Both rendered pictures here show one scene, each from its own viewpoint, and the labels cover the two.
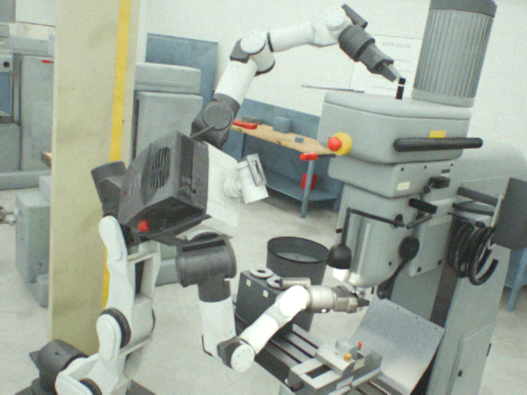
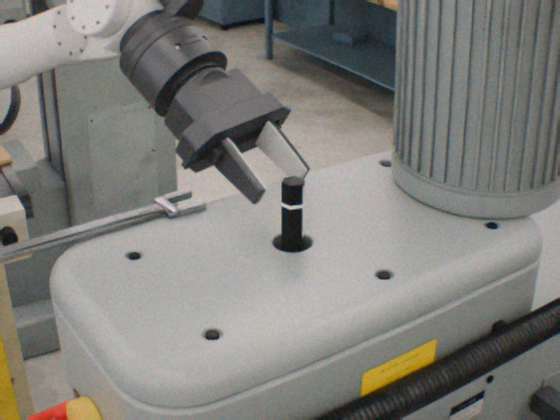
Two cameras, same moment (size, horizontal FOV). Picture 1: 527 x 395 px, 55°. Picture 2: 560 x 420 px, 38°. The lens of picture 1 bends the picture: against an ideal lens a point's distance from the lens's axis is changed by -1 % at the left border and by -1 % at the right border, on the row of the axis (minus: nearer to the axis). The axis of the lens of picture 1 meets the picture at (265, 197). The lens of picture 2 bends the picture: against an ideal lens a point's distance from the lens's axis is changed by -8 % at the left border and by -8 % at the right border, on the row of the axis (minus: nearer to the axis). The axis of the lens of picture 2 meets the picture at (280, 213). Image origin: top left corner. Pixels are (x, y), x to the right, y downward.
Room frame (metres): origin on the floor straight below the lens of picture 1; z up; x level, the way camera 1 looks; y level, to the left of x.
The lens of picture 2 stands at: (0.83, -0.46, 2.30)
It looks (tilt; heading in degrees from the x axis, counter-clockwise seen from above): 28 degrees down; 11
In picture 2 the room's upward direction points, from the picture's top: straight up
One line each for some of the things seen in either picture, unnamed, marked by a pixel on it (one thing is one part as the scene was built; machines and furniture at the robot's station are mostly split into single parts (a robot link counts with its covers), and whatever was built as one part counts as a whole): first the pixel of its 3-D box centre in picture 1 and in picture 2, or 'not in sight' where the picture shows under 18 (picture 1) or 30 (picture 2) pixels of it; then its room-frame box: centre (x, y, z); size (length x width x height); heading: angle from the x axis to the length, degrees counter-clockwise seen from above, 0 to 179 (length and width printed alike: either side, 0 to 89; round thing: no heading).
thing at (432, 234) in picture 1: (405, 226); not in sight; (1.66, -0.48, 1.47); 0.24 x 0.19 x 0.26; 44
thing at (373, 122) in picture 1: (395, 126); (304, 307); (1.53, -0.35, 1.81); 0.47 x 0.26 x 0.16; 134
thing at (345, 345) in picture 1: (346, 349); not in sight; (1.52, -0.34, 1.05); 0.06 x 0.05 x 0.06; 44
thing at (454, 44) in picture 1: (452, 52); (489, 41); (1.70, -0.52, 2.05); 0.20 x 0.20 x 0.32
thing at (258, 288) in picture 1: (266, 299); not in sight; (1.82, -0.06, 1.04); 0.22 x 0.12 x 0.20; 44
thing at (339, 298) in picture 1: (332, 299); not in sight; (1.49, -0.26, 1.24); 0.13 x 0.12 x 0.10; 19
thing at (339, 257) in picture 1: (339, 254); not in sight; (1.37, -0.23, 1.44); 0.07 x 0.07 x 0.06
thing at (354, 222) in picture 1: (347, 245); not in sight; (1.45, -0.26, 1.45); 0.04 x 0.04 x 0.21; 44
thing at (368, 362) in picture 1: (337, 365); not in sight; (1.50, -0.32, 0.99); 0.35 x 0.15 x 0.11; 134
